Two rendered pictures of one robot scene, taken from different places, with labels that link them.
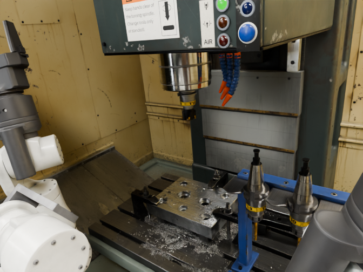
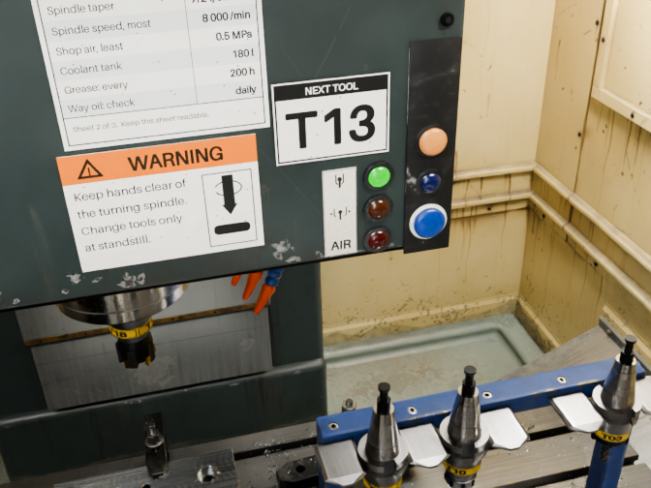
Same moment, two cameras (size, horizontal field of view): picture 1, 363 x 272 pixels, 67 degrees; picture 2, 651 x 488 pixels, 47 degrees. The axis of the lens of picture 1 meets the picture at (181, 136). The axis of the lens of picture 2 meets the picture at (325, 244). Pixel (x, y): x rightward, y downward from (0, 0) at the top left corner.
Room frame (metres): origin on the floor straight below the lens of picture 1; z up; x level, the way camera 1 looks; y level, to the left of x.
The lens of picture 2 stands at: (0.22, 0.39, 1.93)
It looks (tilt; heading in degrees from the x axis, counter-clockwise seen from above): 31 degrees down; 309
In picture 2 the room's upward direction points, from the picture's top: 2 degrees counter-clockwise
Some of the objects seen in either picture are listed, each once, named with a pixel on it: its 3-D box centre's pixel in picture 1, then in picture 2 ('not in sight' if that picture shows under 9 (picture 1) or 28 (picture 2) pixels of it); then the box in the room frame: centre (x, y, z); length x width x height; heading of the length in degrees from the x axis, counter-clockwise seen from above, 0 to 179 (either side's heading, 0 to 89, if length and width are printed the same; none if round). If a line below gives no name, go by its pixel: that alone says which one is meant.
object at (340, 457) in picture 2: (236, 186); (340, 464); (0.62, -0.13, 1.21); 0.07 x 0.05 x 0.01; 142
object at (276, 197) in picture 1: (277, 197); (423, 446); (0.56, -0.22, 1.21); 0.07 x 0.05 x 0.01; 142
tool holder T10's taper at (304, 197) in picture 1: (303, 187); (466, 411); (0.52, -0.26, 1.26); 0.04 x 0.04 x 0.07
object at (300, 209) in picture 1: (302, 204); (463, 437); (0.52, -0.26, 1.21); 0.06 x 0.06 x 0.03
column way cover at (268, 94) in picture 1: (245, 126); (144, 283); (1.22, -0.30, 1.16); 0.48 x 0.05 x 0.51; 52
